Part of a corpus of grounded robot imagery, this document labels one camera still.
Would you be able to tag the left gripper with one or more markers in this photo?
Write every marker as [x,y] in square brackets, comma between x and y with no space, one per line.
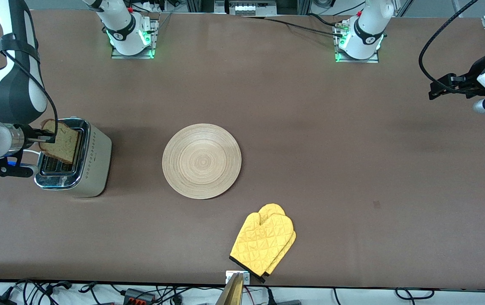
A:
[474,79]

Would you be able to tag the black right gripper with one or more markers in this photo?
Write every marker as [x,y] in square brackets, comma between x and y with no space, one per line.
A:
[32,134]

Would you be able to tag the slice of brown-crust bread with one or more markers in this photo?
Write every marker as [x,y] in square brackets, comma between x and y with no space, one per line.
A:
[62,144]

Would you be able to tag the round light wooden plate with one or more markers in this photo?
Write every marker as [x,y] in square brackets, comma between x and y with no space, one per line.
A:
[202,161]

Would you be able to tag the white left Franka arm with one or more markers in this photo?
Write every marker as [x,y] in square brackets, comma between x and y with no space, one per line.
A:
[365,34]

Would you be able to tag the silver two-slot toaster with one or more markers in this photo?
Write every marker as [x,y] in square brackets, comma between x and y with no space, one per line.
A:
[94,169]

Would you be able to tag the black adapter with red parts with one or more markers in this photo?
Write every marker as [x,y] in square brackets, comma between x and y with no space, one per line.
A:
[138,295]

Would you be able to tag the grey power strip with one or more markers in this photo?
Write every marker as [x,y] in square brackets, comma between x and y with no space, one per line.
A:
[251,7]

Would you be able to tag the yellow quilted oven mitt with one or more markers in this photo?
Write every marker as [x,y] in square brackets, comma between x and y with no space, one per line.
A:
[259,241]
[273,207]

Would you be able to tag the brass coloured pointed bar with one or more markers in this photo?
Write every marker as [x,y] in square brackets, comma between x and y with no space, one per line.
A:
[232,294]

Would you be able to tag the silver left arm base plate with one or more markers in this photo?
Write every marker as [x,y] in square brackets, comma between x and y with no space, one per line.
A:
[372,61]

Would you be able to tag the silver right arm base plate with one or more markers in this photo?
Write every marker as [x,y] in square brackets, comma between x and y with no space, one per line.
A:
[117,55]

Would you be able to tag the small silver edge bracket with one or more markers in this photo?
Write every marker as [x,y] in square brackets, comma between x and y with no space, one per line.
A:
[246,277]

